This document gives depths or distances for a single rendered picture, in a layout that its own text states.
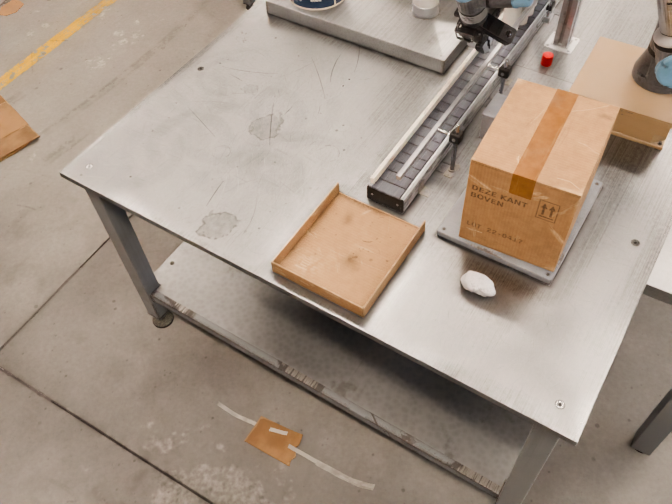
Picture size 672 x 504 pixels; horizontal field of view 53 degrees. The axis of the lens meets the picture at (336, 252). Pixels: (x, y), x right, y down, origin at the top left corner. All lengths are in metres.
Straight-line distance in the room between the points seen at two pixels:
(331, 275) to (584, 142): 0.64
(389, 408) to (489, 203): 0.83
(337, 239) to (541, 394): 0.61
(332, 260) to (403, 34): 0.87
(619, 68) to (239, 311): 1.40
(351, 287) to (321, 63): 0.86
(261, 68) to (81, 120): 1.52
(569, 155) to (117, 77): 2.68
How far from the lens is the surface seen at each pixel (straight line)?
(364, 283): 1.60
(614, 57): 2.15
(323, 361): 2.19
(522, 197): 1.50
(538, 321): 1.60
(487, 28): 1.93
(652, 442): 2.37
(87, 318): 2.75
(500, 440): 2.12
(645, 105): 2.01
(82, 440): 2.51
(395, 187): 1.73
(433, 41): 2.20
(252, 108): 2.06
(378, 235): 1.69
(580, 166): 1.51
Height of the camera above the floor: 2.16
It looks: 53 degrees down
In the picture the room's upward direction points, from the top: 4 degrees counter-clockwise
